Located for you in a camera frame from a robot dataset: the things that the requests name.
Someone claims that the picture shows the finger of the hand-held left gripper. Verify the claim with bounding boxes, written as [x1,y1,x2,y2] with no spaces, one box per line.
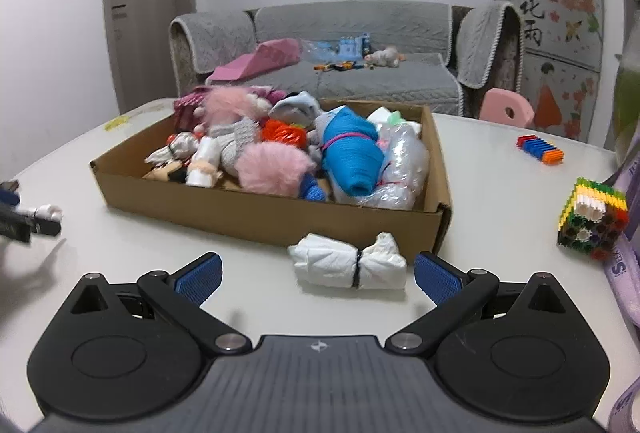
[0,206,62,243]
[0,180,22,206]

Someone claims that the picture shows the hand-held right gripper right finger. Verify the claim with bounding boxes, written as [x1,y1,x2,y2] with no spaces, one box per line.
[384,251,571,356]

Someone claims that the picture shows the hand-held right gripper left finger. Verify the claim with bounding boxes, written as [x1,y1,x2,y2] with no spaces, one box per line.
[70,251,252,357]

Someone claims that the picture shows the cardboard box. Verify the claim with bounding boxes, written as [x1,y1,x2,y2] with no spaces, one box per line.
[89,96,453,254]

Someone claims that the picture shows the white cloth bundle black band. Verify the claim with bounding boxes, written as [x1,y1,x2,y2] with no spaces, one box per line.
[288,231,408,290]

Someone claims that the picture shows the white green sock bundle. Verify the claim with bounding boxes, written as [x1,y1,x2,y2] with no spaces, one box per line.
[366,105,422,137]

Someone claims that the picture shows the pink sock bundle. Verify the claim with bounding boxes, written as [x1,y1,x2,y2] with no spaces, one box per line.
[173,85,287,126]

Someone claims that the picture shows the clear plastic bag bundle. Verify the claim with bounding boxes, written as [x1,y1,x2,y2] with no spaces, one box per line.
[359,122,431,212]

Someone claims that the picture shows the white sock roll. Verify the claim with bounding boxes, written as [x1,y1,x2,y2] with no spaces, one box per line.
[186,135,222,187]

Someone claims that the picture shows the pink fluffy ball blue knit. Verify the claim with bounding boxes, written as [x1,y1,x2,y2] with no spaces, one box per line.
[234,142,327,202]

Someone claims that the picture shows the grey white sock bundle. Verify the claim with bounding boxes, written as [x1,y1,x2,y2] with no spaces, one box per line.
[209,118,262,172]

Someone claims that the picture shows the colourful block strip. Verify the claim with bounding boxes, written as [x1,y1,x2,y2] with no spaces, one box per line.
[517,132,565,166]

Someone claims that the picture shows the colourful block cube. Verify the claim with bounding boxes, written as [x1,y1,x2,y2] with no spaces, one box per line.
[557,176,629,260]

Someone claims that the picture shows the orange mesh ball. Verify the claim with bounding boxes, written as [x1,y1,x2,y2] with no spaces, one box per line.
[262,118,308,150]

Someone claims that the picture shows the pink fluffy toy with sunglasses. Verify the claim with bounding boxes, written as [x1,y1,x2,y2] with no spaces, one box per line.
[204,88,272,130]

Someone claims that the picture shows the pink plastic chair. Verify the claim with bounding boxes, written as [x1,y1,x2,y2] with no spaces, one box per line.
[478,88,535,128]

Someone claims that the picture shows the grey covered sofa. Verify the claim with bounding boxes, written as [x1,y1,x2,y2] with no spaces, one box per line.
[168,0,524,117]

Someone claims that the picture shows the white plush toy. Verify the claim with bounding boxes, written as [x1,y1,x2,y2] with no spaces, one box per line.
[363,45,406,67]

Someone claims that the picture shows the pink foam pad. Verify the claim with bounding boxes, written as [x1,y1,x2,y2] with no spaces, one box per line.
[206,38,303,82]

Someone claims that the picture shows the grey door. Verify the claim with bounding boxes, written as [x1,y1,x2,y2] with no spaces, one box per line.
[102,0,196,114]

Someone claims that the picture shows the small toy pieces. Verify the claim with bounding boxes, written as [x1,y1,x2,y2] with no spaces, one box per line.
[313,61,369,73]

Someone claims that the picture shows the blue toy castle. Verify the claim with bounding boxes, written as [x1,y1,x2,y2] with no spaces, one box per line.
[338,34,373,59]

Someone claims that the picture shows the fridge with flower stickers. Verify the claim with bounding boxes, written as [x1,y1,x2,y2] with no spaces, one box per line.
[492,0,602,142]

